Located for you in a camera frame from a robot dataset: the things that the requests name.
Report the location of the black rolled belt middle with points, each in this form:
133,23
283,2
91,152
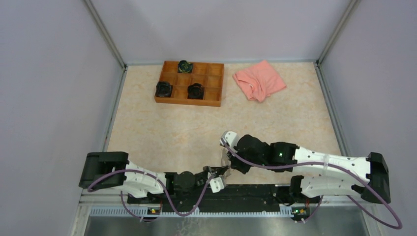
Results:
195,91

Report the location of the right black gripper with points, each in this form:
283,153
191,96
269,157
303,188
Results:
237,164

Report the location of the metal key holder plate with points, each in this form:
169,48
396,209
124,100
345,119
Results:
225,161

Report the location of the pink folded cloth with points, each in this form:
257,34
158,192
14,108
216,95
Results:
259,81

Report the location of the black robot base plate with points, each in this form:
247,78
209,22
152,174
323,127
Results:
235,198

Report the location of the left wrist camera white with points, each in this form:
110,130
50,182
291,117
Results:
217,184

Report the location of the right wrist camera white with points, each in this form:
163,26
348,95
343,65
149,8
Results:
231,138

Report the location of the black rolled belt top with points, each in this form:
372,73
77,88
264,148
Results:
185,66

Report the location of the black rolled belt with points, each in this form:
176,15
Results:
195,91
163,89
185,66

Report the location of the aluminium frame rails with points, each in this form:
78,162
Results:
81,219

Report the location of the black rolled belt left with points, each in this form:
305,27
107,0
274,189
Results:
163,89

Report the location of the white slotted cable duct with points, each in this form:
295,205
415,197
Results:
143,211

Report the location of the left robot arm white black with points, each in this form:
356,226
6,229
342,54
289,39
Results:
114,170

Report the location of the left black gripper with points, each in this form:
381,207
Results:
218,171

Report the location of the orange wooden compartment tray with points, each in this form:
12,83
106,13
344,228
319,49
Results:
209,74

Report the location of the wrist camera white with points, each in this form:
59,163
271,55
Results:
217,184
231,138

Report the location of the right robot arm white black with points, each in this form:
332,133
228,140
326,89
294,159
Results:
314,173

